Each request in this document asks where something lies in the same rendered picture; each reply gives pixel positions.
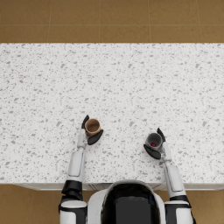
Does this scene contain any grey cup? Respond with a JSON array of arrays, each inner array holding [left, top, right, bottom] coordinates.
[[145, 132, 164, 151]]

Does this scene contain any brown cup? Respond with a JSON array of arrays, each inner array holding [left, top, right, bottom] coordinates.
[[84, 118, 102, 137]]

